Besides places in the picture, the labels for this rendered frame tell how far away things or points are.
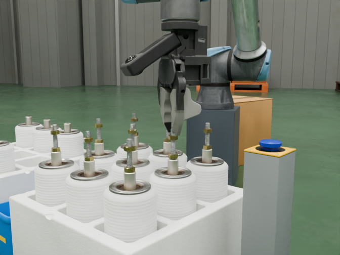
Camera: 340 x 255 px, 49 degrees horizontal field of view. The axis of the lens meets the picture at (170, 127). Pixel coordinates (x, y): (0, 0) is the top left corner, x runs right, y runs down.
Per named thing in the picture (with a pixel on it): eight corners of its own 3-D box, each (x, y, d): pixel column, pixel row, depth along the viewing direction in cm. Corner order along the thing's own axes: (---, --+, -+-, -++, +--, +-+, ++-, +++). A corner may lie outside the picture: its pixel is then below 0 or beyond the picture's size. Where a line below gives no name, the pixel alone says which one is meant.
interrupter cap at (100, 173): (87, 184, 69) (86, 181, 69) (61, 177, 74) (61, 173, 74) (116, 175, 75) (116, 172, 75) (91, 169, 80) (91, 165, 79)
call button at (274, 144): (265, 148, 72) (265, 137, 71) (285, 151, 69) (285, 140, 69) (255, 152, 69) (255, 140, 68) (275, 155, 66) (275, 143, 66)
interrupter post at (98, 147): (106, 156, 90) (105, 142, 90) (97, 157, 89) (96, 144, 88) (101, 154, 92) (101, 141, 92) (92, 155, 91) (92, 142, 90)
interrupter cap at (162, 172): (146, 175, 75) (146, 172, 75) (169, 167, 81) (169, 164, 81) (176, 182, 70) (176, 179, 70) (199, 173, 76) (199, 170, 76)
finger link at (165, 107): (189, 130, 78) (193, 87, 75) (164, 132, 75) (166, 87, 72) (182, 126, 80) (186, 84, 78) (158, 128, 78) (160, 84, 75)
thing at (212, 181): (234, 236, 87) (236, 161, 84) (209, 251, 81) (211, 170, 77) (202, 224, 94) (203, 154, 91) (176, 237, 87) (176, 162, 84)
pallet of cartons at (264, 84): (269, 88, 697) (270, 65, 689) (267, 92, 610) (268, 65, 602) (202, 87, 733) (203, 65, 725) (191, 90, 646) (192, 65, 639)
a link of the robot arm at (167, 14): (170, -5, 65) (152, 1, 73) (170, 22, 66) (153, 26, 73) (207, -2, 69) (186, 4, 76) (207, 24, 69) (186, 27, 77)
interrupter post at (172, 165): (164, 175, 75) (164, 159, 75) (171, 172, 77) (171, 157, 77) (174, 177, 74) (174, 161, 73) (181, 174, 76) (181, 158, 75)
